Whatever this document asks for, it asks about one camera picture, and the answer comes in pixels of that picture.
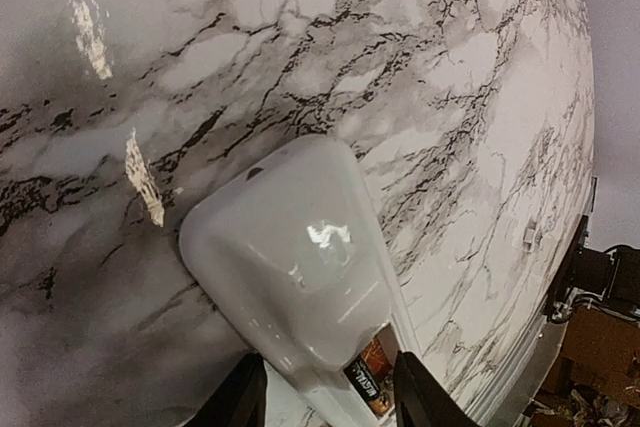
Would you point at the front aluminium frame rail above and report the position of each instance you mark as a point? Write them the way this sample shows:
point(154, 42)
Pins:
point(503, 401)

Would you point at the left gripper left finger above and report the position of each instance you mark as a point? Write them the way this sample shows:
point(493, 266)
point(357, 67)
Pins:
point(240, 400)

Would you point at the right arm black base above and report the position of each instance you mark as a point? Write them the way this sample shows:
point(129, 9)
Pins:
point(607, 281)

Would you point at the white battery cover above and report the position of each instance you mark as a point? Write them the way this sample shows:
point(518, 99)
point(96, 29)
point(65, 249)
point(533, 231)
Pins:
point(529, 236)

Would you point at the white remote control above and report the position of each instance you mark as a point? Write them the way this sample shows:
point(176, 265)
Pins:
point(292, 254)

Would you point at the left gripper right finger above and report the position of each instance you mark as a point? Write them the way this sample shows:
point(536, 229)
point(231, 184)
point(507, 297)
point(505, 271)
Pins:
point(420, 401)

